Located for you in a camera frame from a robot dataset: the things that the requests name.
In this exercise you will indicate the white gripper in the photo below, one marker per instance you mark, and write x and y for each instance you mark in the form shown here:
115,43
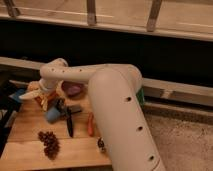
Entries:
45,86

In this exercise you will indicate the yellow banana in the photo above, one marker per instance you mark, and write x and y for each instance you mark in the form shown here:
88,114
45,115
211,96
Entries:
33,86

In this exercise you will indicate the black handled metal scoop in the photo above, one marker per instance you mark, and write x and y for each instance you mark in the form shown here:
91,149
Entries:
65,111

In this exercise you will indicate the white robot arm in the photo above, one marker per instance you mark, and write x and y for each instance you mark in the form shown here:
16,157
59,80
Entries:
112,91

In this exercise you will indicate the red bowl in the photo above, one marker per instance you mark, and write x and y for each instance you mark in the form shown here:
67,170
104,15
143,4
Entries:
46,98

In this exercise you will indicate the purple bowl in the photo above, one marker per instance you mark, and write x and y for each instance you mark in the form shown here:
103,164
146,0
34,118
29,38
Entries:
72,89

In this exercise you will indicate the blue object at left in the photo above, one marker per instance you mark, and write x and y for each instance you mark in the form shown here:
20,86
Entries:
15,96

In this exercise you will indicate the grey eraser block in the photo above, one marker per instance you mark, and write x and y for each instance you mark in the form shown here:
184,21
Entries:
74,109

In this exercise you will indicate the bunch of dark grapes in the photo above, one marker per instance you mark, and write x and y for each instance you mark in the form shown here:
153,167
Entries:
51,144

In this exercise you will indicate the wooden cutting board table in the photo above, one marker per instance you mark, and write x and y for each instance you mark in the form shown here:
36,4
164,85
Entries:
34,144

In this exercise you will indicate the orange carrot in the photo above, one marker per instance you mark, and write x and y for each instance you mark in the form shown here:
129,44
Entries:
90,127

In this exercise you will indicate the green plastic tray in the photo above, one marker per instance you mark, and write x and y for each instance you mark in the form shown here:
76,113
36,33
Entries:
140,97

